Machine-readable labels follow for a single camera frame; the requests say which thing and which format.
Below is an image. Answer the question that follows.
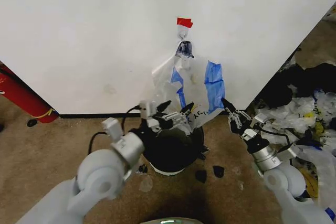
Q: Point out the white and blue garbage bag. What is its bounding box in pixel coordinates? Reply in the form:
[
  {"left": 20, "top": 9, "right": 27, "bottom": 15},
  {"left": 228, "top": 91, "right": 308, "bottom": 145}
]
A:
[{"left": 151, "top": 39, "right": 226, "bottom": 133}]

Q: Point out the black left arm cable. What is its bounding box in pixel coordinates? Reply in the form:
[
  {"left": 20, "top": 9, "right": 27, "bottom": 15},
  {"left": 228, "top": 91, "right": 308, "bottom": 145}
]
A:
[{"left": 88, "top": 105, "right": 144, "bottom": 155}]

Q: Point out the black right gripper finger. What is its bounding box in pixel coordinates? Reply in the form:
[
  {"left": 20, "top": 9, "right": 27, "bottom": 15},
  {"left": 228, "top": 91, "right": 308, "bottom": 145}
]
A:
[
  {"left": 235, "top": 109, "right": 254, "bottom": 132},
  {"left": 222, "top": 97, "right": 244, "bottom": 133}
]

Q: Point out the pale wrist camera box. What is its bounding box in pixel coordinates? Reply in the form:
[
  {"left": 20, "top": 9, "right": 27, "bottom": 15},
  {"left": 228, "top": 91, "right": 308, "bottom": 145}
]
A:
[
  {"left": 139, "top": 100, "right": 156, "bottom": 119},
  {"left": 250, "top": 113, "right": 270, "bottom": 131}
]

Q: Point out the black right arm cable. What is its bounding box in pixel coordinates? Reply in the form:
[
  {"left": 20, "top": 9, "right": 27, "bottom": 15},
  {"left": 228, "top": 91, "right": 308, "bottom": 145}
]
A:
[{"left": 258, "top": 129, "right": 296, "bottom": 149}]

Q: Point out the red tape strip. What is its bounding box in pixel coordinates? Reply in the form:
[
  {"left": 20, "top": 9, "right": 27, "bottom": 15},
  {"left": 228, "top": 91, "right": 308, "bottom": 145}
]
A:
[{"left": 176, "top": 17, "right": 194, "bottom": 29}]

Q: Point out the yellow strap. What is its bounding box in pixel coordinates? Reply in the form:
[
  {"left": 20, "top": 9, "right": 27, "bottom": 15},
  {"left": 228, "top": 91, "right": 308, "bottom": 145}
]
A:
[{"left": 33, "top": 108, "right": 56, "bottom": 119}]

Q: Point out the black trash bin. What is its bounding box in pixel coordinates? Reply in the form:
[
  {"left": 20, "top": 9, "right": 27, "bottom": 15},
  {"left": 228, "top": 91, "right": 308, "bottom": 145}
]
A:
[{"left": 141, "top": 125, "right": 210, "bottom": 176}]

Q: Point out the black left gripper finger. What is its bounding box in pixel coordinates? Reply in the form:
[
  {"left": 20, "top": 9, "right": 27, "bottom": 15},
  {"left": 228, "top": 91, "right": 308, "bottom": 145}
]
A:
[
  {"left": 160, "top": 102, "right": 196, "bottom": 130},
  {"left": 154, "top": 100, "right": 173, "bottom": 120}
]

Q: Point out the red fire extinguisher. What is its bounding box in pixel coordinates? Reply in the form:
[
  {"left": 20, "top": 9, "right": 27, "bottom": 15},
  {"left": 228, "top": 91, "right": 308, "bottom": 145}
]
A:
[{"left": 0, "top": 61, "right": 59, "bottom": 124}]

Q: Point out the clear wall hook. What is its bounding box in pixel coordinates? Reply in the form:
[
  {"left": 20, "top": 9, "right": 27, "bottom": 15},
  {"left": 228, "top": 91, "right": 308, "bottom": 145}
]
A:
[{"left": 177, "top": 26, "right": 190, "bottom": 40}]

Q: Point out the black baseboard strip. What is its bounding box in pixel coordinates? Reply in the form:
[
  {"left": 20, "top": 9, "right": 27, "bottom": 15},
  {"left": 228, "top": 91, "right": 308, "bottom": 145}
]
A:
[{"left": 58, "top": 113, "right": 144, "bottom": 119}]

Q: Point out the clear plastic scrap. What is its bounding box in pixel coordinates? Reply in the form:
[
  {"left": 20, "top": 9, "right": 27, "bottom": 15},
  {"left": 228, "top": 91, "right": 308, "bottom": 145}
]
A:
[{"left": 139, "top": 176, "right": 153, "bottom": 193}]

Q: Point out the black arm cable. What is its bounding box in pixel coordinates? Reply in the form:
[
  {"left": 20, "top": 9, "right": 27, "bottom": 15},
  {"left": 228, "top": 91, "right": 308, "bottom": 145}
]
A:
[
  {"left": 88, "top": 105, "right": 144, "bottom": 155},
  {"left": 258, "top": 129, "right": 296, "bottom": 149}
]

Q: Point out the black garbage bag heap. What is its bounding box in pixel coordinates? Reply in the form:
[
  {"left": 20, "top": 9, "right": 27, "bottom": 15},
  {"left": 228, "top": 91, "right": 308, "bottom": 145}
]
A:
[{"left": 258, "top": 62, "right": 336, "bottom": 109}]

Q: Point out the pile of clear plastic bags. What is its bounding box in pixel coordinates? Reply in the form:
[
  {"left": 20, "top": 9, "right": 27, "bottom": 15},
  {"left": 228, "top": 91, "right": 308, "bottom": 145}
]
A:
[{"left": 251, "top": 6, "right": 336, "bottom": 218}]

